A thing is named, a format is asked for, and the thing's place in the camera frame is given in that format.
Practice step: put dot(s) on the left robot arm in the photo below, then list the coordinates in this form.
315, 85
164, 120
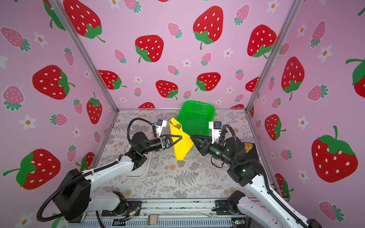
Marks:
73, 197

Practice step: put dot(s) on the small pink block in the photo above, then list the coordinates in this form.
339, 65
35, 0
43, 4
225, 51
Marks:
152, 220

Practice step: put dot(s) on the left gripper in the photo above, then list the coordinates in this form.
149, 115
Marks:
165, 142

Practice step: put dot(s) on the yellow paper napkin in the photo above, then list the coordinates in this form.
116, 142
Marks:
182, 148

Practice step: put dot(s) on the aluminium rail frame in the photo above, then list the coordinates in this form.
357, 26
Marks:
172, 213

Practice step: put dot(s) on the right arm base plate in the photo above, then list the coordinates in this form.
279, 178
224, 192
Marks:
225, 207

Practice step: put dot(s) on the green plastic basket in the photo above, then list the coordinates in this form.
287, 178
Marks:
195, 116

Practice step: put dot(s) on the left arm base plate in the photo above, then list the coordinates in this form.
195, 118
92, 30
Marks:
129, 208

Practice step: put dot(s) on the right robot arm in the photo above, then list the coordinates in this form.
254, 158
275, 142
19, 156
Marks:
225, 146

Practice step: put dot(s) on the black box yellow label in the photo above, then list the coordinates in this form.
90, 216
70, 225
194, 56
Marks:
251, 148

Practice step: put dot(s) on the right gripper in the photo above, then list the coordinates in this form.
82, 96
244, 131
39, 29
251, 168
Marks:
204, 147

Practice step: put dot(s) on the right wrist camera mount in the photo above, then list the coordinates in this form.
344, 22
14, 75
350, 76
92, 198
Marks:
215, 127

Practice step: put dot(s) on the white rectangular tray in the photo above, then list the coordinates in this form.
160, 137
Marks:
137, 171

